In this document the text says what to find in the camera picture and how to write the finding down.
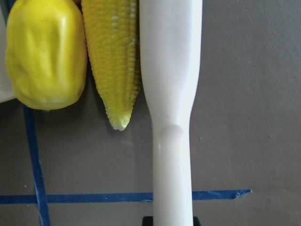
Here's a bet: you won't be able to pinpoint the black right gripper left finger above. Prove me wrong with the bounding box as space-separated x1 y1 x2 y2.
142 216 153 226

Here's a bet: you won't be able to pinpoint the yellow toy corn cob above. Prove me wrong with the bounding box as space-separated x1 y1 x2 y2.
81 0 141 131

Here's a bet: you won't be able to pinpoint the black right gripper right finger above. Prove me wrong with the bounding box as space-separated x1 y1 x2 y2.
193 216 201 226

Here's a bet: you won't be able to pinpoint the beige plastic dustpan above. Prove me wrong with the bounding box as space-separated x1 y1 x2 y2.
0 14 15 103

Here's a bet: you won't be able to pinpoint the beige hand brush black bristles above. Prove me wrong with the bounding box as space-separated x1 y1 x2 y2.
139 0 202 226

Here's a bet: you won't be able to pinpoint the yellow toy bell pepper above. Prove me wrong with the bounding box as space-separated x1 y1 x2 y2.
6 0 87 111

